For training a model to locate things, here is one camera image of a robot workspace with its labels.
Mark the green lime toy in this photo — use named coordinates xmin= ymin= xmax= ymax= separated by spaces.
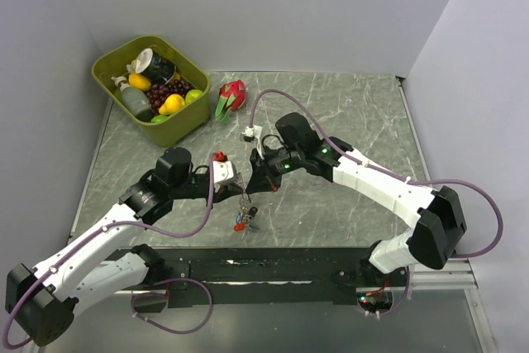
xmin=150 ymin=115 xmax=168 ymax=123

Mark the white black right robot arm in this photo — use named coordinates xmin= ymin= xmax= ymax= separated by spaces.
xmin=242 ymin=112 xmax=466 ymax=286

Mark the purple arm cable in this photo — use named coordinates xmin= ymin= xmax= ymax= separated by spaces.
xmin=247 ymin=88 xmax=504 ymax=317
xmin=2 ymin=152 xmax=220 ymax=349

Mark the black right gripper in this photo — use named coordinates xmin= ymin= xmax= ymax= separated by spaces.
xmin=245 ymin=144 xmax=303 ymax=195

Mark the grey pump bottle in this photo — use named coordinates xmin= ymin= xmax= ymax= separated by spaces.
xmin=112 ymin=76 xmax=154 ymax=122

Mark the round metal key ring plate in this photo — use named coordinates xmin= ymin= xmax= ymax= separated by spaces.
xmin=233 ymin=190 xmax=260 ymax=232

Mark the yellow pear toy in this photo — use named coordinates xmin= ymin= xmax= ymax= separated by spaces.
xmin=159 ymin=94 xmax=186 ymax=116

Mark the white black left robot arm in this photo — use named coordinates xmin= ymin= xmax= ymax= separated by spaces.
xmin=2 ymin=147 xmax=241 ymax=350

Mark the dark purple grape bunch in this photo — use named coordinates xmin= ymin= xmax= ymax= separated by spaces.
xmin=146 ymin=79 xmax=193 ymax=115

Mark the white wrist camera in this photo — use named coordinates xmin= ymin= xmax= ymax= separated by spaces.
xmin=241 ymin=125 xmax=264 ymax=159
xmin=212 ymin=151 xmax=237 ymax=186

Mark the olive green plastic bin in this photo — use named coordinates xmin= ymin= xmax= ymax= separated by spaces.
xmin=92 ymin=36 xmax=211 ymax=147

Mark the black cylindrical can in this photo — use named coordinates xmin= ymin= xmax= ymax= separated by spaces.
xmin=135 ymin=47 xmax=177 ymax=84

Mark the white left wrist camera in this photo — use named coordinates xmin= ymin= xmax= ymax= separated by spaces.
xmin=212 ymin=151 xmax=237 ymax=186

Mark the red dragon fruit toy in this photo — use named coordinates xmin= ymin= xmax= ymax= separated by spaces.
xmin=214 ymin=79 xmax=246 ymax=124

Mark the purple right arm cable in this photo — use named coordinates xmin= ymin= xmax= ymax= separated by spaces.
xmin=247 ymin=88 xmax=504 ymax=317

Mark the black key tag on ring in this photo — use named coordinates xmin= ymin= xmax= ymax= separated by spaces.
xmin=247 ymin=207 xmax=258 ymax=222

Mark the aluminium extrusion frame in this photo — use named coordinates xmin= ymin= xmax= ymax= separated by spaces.
xmin=410 ymin=260 xmax=478 ymax=290

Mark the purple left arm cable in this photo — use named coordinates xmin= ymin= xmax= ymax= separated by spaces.
xmin=2 ymin=152 xmax=220 ymax=349

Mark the green apple toy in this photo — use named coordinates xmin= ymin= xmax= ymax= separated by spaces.
xmin=184 ymin=88 xmax=203 ymax=105

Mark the yellow lemon toy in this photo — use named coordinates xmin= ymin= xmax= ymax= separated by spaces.
xmin=128 ymin=73 xmax=151 ymax=93

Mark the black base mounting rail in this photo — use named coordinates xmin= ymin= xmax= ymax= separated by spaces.
xmin=113 ymin=247 xmax=418 ymax=309

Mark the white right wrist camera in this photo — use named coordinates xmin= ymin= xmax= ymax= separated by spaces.
xmin=241 ymin=125 xmax=264 ymax=159

